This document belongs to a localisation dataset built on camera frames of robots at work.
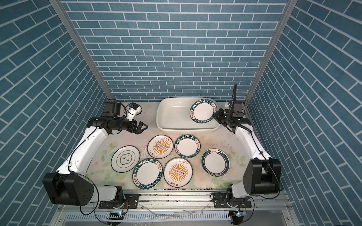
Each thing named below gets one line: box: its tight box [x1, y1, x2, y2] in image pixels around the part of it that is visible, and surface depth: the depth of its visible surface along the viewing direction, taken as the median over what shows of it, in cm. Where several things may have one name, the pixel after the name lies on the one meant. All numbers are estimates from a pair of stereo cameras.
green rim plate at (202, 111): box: [189, 98, 218, 124], surface depth 93 cm
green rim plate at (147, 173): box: [131, 158, 164, 190], surface depth 84 cm
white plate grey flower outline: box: [110, 145, 141, 173], surface depth 90 cm
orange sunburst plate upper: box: [147, 134, 174, 160], surface depth 96 cm
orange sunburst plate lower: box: [163, 156, 194, 188], surface depth 85 cm
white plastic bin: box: [156, 97, 222, 135], surface depth 114 cm
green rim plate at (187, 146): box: [174, 134, 201, 159], surface depth 98 cm
